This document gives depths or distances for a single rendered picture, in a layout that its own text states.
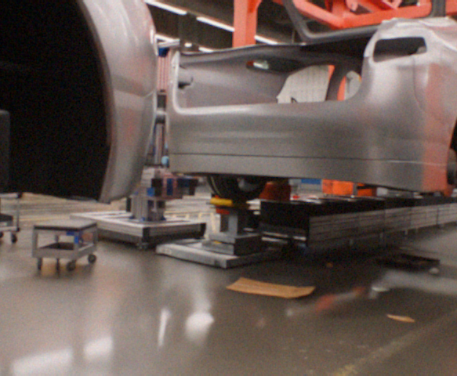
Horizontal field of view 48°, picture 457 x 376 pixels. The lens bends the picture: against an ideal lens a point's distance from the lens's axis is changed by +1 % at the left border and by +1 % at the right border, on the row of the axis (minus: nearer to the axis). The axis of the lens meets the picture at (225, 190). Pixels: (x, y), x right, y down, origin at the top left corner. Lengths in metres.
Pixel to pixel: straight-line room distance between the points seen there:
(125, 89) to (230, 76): 3.04
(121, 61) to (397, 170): 1.84
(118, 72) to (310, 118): 1.73
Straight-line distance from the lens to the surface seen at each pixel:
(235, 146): 3.20
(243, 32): 5.28
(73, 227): 3.95
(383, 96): 2.78
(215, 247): 4.43
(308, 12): 6.33
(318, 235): 4.93
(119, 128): 1.29
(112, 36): 1.28
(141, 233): 4.86
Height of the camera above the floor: 0.85
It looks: 3 degrees down
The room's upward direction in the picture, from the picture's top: 3 degrees clockwise
